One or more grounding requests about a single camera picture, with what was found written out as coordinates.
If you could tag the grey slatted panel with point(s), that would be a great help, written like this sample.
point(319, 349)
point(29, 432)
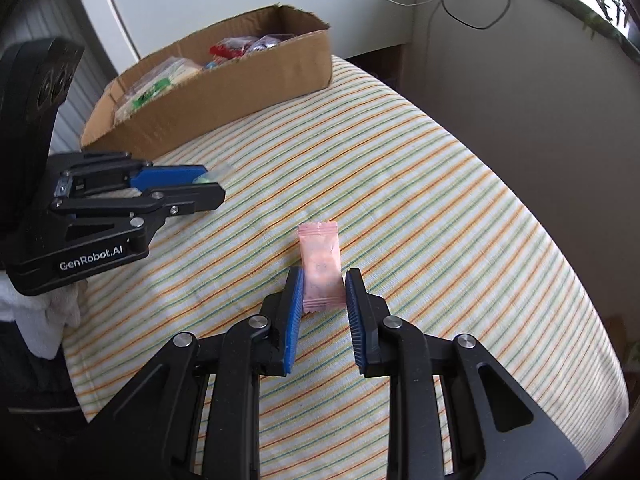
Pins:
point(85, 60)

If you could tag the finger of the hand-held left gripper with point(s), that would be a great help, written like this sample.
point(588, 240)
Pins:
point(170, 176)
point(200, 197)

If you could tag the cardboard box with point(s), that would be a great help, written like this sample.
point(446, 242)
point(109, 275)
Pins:
point(250, 85)

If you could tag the clear green candy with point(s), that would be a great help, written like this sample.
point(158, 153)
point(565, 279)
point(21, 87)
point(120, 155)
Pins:
point(217, 172)

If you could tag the potted spider plant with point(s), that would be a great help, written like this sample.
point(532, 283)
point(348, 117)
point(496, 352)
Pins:
point(607, 7)

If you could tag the person's left hand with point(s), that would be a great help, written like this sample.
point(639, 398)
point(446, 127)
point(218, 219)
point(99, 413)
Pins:
point(45, 320)

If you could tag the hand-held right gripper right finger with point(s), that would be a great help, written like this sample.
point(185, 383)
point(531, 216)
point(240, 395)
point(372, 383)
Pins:
point(356, 320)

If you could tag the pink candy packet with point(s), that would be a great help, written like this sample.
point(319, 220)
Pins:
point(320, 255)

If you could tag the striped table cloth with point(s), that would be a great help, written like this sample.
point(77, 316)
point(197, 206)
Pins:
point(425, 185)

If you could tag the red-ended dried plum packet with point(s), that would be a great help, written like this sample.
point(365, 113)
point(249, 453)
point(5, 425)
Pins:
point(270, 42)
point(227, 50)

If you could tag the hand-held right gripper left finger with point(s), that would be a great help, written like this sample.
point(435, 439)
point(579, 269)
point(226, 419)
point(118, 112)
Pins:
point(295, 320)

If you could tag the clear cracker packet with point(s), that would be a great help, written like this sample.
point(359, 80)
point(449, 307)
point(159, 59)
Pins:
point(160, 80)

